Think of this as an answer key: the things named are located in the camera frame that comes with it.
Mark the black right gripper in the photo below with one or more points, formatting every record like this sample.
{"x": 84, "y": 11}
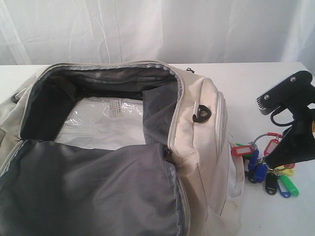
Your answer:
{"x": 298, "y": 144}

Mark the colourful key tag bunch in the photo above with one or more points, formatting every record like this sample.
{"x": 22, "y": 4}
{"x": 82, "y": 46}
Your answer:
{"x": 275, "y": 180}

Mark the cream fabric duffel bag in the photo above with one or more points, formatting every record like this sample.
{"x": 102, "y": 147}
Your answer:
{"x": 183, "y": 181}

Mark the clear plastic packaged item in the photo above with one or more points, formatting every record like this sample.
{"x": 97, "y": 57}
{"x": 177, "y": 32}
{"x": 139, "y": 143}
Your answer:
{"x": 103, "y": 123}

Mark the white backdrop curtain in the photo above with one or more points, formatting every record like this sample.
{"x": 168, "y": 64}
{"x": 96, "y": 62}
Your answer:
{"x": 173, "y": 31}

